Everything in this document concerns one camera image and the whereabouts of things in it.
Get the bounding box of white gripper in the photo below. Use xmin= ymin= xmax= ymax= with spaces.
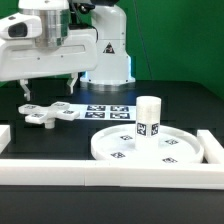
xmin=0 ymin=25 xmax=97 ymax=101

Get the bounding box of white cross-shaped table base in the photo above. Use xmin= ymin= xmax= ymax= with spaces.
xmin=18 ymin=102 xmax=80 ymax=129

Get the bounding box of white round table top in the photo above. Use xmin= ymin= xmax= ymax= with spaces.
xmin=91 ymin=124 xmax=204 ymax=164

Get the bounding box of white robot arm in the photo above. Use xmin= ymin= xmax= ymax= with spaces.
xmin=0 ymin=0 xmax=135 ymax=97

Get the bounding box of white marker sheet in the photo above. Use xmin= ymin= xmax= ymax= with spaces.
xmin=69 ymin=104 xmax=136 ymax=121

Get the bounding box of white U-shaped fence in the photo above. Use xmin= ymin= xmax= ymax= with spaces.
xmin=0 ymin=124 xmax=224 ymax=189

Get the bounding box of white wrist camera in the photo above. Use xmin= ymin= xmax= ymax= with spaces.
xmin=0 ymin=13 xmax=42 ymax=40

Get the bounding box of black camera pole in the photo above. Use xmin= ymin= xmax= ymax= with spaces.
xmin=67 ymin=0 xmax=95 ymax=24

